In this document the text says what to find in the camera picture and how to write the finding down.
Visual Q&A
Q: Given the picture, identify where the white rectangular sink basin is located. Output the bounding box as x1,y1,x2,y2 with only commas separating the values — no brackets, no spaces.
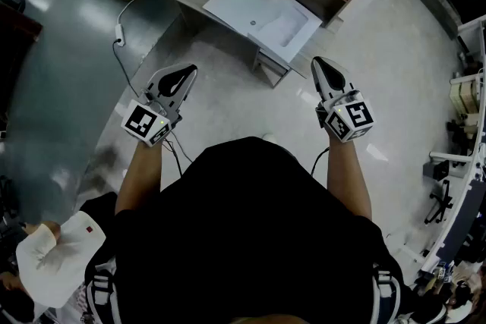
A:
202,0,323,64

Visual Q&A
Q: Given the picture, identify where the person's black shirt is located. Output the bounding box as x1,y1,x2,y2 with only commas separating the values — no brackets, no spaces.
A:
113,135,413,324

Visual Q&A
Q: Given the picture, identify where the black floor cable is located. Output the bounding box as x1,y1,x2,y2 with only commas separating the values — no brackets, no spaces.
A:
112,39,142,98

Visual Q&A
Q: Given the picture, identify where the left hand-held gripper black cable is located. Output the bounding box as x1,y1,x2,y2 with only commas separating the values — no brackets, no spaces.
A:
163,136,194,178

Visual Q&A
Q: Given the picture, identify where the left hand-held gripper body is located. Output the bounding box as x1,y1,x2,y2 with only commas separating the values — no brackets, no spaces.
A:
120,77,188,146

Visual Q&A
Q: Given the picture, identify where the person's black white strap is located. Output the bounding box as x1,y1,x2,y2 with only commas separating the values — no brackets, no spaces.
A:
370,263,403,324
84,257,122,324

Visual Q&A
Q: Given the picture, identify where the person's right forearm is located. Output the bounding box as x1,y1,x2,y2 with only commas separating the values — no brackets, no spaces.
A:
326,132,374,221

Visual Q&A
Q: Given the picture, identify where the right hand-held gripper black cable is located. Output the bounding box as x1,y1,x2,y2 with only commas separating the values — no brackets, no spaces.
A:
311,146,331,178

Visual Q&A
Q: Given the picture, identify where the long white desk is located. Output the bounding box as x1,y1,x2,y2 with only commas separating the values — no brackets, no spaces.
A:
417,14,486,276

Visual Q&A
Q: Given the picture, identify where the grey computer box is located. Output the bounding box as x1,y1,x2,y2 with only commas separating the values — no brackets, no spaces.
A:
423,159,451,182

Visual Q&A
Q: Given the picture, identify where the person's left black white strap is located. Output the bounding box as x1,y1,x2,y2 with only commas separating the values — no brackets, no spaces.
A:
84,257,122,324

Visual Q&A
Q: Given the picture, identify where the black office chair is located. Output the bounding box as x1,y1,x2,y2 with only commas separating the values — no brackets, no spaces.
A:
424,179,456,225

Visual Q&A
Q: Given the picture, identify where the beige cardboard box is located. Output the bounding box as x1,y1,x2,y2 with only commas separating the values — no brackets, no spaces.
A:
450,72,485,115

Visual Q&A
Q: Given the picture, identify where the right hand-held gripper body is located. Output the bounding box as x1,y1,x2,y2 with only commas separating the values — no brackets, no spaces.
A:
315,87,375,143

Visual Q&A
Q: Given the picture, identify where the person's left forearm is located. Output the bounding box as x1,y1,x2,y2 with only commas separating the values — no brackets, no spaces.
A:
114,136,168,217

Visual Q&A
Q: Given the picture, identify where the hand-held gripper black cable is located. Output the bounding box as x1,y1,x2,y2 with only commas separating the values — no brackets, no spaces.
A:
163,136,194,178
311,146,331,178

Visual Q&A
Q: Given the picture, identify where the person's right black white strap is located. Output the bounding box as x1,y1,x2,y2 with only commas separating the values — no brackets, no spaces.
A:
370,263,403,324

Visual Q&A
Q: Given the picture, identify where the dark brown wooden cabinet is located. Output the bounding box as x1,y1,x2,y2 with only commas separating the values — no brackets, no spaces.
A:
0,0,43,124

